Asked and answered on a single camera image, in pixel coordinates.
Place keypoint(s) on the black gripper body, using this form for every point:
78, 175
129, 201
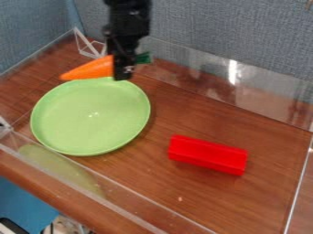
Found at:
127, 26

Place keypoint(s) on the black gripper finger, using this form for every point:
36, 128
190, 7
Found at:
123, 63

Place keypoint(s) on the green plastic plate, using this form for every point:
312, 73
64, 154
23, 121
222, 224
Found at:
90, 117

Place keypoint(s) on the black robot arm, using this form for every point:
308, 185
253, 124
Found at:
127, 5

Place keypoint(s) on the clear acrylic corner bracket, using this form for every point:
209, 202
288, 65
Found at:
90, 48

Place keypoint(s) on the red rectangular block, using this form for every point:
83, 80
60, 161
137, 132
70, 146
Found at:
214, 156

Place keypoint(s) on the orange toy carrot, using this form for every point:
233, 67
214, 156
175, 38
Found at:
101, 68

